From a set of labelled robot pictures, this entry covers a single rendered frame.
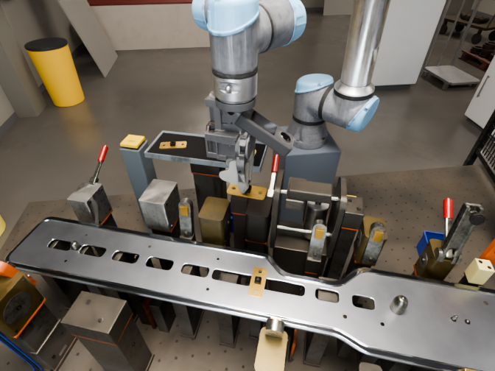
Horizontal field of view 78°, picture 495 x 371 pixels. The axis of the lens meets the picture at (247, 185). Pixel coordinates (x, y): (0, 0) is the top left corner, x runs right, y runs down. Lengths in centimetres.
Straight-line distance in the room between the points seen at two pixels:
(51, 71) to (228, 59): 386
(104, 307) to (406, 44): 430
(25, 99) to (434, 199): 405
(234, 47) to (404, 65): 424
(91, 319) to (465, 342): 83
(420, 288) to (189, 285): 59
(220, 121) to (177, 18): 557
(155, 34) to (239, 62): 572
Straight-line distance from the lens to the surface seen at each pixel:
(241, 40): 48
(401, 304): 83
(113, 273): 91
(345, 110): 97
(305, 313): 79
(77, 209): 110
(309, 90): 101
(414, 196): 169
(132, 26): 622
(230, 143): 56
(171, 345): 110
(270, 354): 70
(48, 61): 425
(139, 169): 111
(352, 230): 91
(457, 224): 87
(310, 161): 110
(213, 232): 89
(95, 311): 83
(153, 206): 90
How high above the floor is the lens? 170
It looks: 41 degrees down
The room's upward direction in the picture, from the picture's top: straight up
